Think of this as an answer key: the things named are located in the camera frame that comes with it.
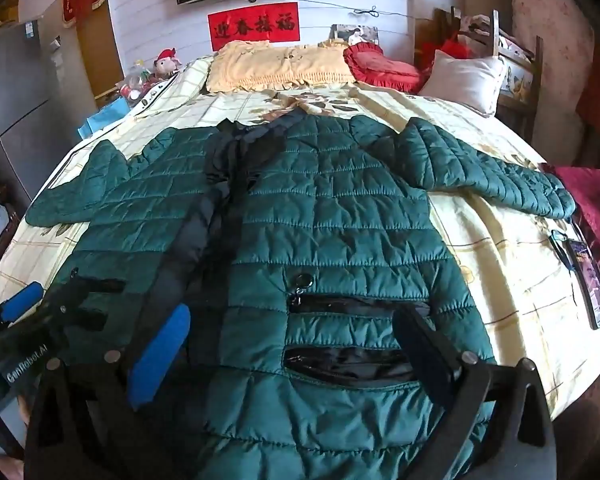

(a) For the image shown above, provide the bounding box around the framed photo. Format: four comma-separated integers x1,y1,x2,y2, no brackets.
330,24,380,48

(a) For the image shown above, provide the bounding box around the maroon cloth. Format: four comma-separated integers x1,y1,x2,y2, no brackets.
539,162,600,273

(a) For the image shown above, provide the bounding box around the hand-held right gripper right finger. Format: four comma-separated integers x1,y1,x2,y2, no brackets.
394,305,556,480

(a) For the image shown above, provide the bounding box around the dark phone case with lanyard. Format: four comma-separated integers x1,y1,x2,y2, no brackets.
549,230,600,331

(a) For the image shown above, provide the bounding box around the black wall cable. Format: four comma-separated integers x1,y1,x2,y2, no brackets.
300,0,408,17

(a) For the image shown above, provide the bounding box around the brown wooden door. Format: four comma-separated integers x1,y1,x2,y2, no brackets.
76,2,125,102

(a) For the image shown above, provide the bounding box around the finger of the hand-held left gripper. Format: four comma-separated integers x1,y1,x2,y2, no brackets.
45,270,126,332
0,282,46,333

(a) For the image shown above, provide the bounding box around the green quilted jacket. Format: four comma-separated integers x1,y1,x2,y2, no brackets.
25,110,577,480

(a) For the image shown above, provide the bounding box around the white pillow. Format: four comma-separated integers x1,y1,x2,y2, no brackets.
419,50,507,118

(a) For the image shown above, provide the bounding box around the blue paper bag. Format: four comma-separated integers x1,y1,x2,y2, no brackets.
77,95,131,138

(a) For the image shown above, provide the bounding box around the wooden chair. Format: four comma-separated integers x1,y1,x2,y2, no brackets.
432,7,545,143

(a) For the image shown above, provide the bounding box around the cream floral bed sheet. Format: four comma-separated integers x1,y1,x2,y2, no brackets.
0,52,597,421

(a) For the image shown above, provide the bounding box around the red wall banner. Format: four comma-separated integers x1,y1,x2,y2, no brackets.
207,5,302,52

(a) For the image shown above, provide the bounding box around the red-hatted plush toy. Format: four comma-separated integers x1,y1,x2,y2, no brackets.
152,49,183,81

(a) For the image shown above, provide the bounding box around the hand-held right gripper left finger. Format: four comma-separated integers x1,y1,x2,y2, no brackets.
25,304,191,480

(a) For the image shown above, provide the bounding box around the red heart-shaped cushion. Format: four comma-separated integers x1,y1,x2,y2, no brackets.
343,42,431,95

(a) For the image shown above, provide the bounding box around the yellow frilled pillow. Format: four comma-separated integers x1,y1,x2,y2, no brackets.
206,40,356,95

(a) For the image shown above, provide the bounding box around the grey refrigerator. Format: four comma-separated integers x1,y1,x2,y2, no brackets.
0,17,88,201

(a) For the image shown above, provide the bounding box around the red cloth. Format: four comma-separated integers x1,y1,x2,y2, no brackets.
430,32,477,70

